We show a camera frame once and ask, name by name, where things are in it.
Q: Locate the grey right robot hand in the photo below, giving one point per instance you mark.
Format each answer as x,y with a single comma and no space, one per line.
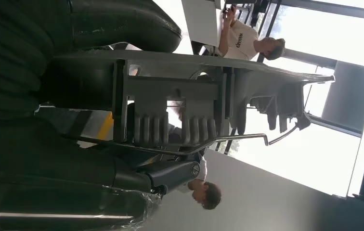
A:
41,165

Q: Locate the white workbench table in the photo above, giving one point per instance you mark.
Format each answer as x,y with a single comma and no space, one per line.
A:
73,122

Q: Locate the person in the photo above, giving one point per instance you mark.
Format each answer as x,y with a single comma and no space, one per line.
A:
207,194
242,41

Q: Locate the white panel desk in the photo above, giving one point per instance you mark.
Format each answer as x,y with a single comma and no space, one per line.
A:
201,22

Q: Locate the grey building pillar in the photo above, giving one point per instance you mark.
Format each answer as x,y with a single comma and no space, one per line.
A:
348,95

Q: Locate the black window frame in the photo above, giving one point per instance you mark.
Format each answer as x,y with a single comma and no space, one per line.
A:
328,7

